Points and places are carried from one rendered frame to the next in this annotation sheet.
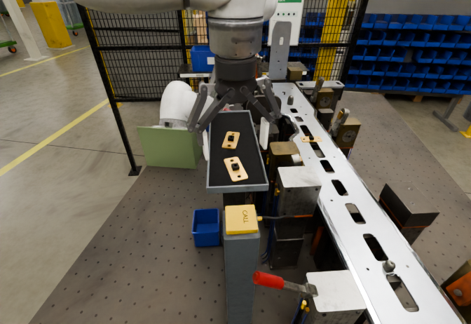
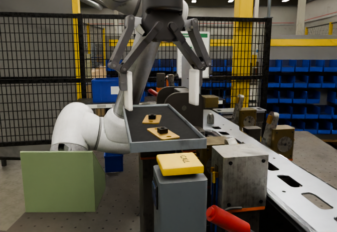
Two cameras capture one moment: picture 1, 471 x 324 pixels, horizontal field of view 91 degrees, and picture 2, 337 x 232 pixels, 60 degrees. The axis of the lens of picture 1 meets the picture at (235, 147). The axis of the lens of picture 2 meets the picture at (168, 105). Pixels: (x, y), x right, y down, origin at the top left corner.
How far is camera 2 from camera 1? 0.25 m
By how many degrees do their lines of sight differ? 26
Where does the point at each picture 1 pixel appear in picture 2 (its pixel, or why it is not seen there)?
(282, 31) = not seen: hidden behind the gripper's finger
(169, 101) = (65, 122)
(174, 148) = (67, 180)
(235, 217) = (172, 159)
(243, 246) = (186, 198)
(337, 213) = (295, 202)
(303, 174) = (243, 148)
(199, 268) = not seen: outside the picture
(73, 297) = not seen: outside the picture
